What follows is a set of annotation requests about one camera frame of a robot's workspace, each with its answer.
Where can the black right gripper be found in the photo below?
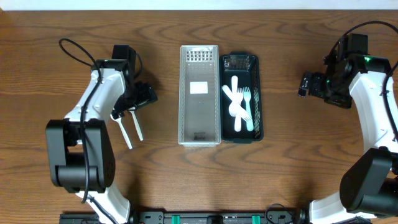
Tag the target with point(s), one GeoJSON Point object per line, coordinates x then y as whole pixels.
{"type": "Point", "coordinates": [315, 86]}

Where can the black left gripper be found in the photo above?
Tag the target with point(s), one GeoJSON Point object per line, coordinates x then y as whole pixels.
{"type": "Point", "coordinates": [137, 101]}

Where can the white plastic fork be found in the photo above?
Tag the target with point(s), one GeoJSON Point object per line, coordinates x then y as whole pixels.
{"type": "Point", "coordinates": [237, 123]}
{"type": "Point", "coordinates": [228, 93]}
{"type": "Point", "coordinates": [247, 99]}

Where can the black plastic perforated basket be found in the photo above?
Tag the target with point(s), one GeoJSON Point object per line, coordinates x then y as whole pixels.
{"type": "Point", "coordinates": [241, 105]}

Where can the white plastic spoon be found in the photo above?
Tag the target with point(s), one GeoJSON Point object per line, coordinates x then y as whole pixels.
{"type": "Point", "coordinates": [136, 123]}
{"type": "Point", "coordinates": [233, 110]}
{"type": "Point", "coordinates": [121, 122]}

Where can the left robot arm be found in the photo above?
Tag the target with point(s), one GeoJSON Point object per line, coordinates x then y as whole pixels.
{"type": "Point", "coordinates": [80, 153]}

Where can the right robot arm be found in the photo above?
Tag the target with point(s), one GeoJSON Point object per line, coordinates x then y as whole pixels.
{"type": "Point", "coordinates": [366, 191]}

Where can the clear plastic perforated basket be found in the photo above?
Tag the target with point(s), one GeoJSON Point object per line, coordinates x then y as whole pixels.
{"type": "Point", "coordinates": [199, 96]}

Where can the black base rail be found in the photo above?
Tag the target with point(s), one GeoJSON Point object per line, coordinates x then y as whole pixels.
{"type": "Point", "coordinates": [186, 217]}

